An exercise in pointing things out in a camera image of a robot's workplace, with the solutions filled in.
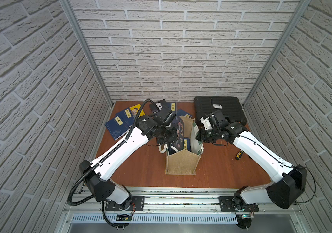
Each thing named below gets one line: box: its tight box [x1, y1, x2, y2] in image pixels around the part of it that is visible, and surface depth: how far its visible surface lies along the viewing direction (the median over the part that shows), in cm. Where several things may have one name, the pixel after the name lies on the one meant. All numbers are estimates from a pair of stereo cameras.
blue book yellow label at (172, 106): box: [167, 101, 177, 113], surface depth 120 cm
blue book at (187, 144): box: [183, 137, 192, 152], surface depth 91 cm
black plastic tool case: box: [194, 95, 247, 126], surface depth 112 cm
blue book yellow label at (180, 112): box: [176, 108, 193, 118], surface depth 116 cm
